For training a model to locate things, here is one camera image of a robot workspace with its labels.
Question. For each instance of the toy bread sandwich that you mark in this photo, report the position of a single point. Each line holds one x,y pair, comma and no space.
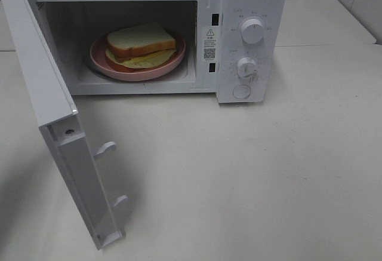
139,47

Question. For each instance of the white lower timer knob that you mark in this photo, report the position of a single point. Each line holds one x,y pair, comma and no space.
246,67

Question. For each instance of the round white door button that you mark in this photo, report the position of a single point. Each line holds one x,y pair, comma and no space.
241,91

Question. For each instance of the white upper power knob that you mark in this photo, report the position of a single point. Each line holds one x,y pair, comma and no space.
252,30

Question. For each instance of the white microwave oven body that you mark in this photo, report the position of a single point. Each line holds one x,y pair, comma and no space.
211,29

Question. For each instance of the white microwave door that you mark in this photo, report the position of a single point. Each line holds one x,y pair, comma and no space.
58,118

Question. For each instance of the pink round plate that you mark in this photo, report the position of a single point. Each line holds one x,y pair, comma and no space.
103,65

